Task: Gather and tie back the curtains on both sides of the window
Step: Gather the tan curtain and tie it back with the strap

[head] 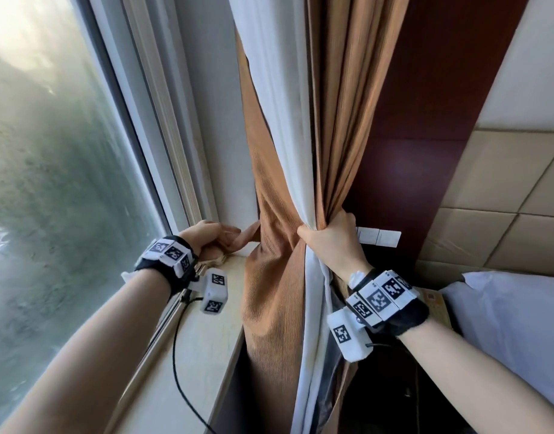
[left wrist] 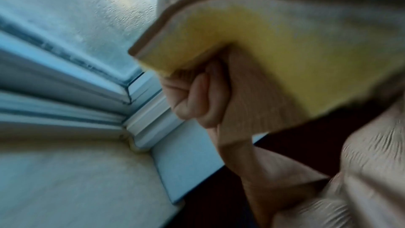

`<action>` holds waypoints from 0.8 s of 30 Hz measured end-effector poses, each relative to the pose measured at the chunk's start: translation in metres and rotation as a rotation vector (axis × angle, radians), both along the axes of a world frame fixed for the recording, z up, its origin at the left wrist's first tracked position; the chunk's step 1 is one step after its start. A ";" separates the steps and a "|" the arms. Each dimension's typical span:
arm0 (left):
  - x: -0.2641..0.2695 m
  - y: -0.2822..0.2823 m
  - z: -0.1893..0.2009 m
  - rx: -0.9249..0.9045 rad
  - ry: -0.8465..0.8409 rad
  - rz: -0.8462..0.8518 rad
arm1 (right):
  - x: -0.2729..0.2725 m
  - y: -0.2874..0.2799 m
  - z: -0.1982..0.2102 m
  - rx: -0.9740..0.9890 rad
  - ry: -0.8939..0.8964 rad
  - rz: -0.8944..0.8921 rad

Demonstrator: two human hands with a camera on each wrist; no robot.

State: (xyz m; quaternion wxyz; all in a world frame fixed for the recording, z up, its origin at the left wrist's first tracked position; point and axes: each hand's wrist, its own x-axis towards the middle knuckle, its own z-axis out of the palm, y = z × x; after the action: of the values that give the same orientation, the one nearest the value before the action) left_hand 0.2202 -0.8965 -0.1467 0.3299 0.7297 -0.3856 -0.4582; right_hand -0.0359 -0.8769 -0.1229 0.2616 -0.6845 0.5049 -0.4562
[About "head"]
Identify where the person's right hand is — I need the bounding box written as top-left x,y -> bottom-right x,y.
296,209 -> 373,284

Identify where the person's left hand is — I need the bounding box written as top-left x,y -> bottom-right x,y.
177,219 -> 243,263

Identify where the brown curtain tieback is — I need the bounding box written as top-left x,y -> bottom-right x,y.
198,219 -> 262,264

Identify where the brown curtain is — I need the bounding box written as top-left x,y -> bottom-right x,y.
233,0 -> 414,434

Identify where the white curtain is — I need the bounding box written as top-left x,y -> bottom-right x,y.
226,0 -> 337,434

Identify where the person's right forearm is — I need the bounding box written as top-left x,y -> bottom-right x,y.
397,318 -> 554,434

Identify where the person's left forearm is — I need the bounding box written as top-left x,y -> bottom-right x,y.
0,268 -> 173,434

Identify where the left black marker wristband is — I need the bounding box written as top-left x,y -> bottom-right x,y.
133,235 -> 200,296

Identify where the black marker wristband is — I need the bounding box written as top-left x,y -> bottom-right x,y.
133,235 -> 200,296
345,268 -> 431,337

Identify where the right black marker wristband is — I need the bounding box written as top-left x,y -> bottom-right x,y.
345,268 -> 431,337

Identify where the beige telephone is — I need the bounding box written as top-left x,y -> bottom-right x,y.
416,286 -> 455,332

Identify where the beige window sill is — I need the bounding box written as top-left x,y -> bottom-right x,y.
103,253 -> 261,434

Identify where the dark nightstand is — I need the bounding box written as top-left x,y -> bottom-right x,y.
339,329 -> 466,434

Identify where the white pillow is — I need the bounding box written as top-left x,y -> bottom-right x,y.
438,270 -> 554,417

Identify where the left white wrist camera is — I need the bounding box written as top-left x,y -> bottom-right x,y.
188,266 -> 229,316

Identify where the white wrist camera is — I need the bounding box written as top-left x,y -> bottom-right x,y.
188,266 -> 229,316
326,306 -> 375,363

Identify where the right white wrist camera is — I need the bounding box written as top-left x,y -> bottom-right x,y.
326,306 -> 375,363

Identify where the left black camera cable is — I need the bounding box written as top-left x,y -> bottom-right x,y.
171,297 -> 217,434

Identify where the black camera cable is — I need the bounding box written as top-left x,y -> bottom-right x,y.
171,297 -> 217,434
365,341 -> 423,434

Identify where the right black camera cable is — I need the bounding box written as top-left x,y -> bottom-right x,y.
365,341 -> 423,434

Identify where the glass window with frame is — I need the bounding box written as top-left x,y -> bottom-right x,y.
0,0 -> 220,434

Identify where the dark red wooden wall panel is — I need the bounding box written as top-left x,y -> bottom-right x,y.
343,0 -> 532,278

